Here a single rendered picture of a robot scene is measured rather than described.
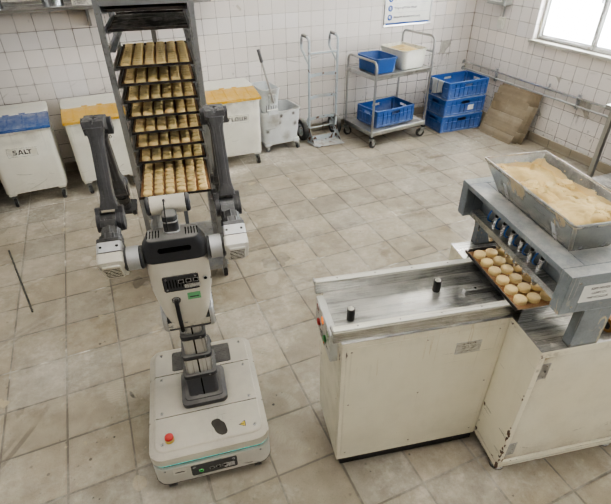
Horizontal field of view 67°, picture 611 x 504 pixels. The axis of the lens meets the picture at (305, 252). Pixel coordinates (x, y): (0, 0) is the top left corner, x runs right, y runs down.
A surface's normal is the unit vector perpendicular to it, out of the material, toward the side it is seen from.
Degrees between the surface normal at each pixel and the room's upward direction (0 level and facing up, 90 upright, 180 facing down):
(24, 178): 93
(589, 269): 0
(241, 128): 92
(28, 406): 0
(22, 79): 90
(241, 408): 0
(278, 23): 90
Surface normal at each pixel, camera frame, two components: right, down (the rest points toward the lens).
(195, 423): -0.01, -0.82
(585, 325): 0.21, 0.56
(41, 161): 0.46, 0.53
